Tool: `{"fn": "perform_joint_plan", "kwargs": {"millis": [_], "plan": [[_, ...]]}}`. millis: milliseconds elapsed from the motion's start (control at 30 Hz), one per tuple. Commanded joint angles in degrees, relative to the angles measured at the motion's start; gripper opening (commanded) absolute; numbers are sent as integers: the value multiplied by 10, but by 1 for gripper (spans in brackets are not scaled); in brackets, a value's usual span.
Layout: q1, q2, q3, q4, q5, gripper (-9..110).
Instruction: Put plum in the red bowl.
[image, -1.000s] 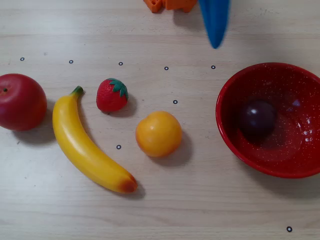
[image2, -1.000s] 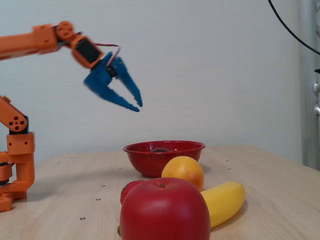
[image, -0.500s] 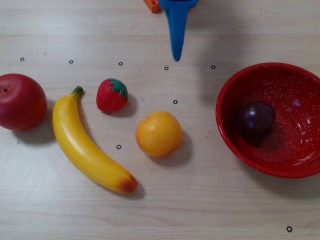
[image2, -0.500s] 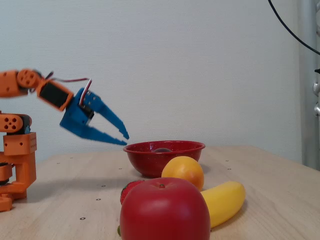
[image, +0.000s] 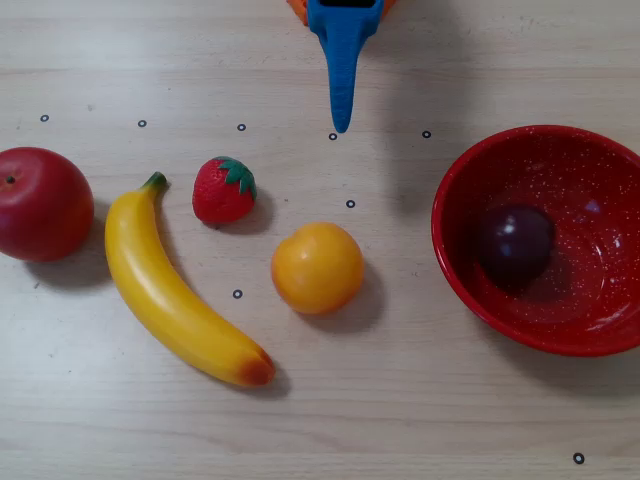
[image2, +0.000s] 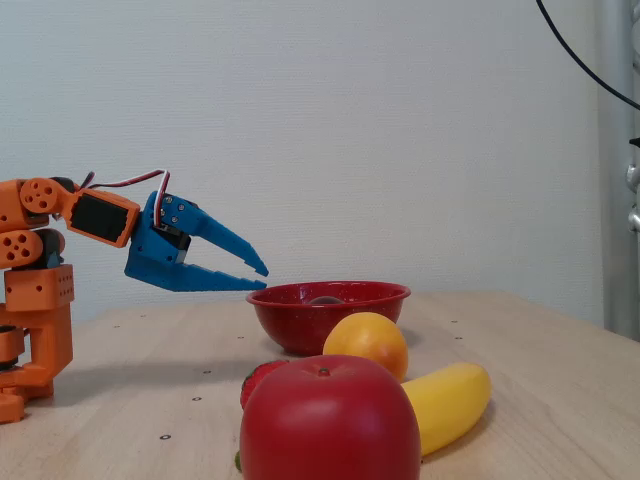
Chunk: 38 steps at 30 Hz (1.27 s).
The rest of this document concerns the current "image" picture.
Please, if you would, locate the dark purple plum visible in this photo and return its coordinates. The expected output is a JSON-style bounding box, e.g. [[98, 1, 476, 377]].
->
[[476, 204, 556, 292]]

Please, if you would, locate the orange round fruit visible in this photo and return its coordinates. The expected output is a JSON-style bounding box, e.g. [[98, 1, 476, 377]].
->
[[270, 221, 366, 316]]

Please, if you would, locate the red speckled bowl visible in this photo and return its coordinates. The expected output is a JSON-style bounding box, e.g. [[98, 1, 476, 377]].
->
[[430, 124, 640, 359]]

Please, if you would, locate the red apple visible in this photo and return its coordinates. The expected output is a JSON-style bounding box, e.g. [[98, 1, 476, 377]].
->
[[0, 146, 96, 264]]

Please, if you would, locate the yellow banana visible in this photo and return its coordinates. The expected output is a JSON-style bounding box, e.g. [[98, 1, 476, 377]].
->
[[104, 171, 277, 388]]

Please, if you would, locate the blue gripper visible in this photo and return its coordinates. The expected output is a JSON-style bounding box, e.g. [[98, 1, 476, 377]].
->
[[306, 0, 386, 135]]

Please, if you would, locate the red strawberry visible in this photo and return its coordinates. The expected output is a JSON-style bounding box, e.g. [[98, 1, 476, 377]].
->
[[192, 155, 259, 225]]

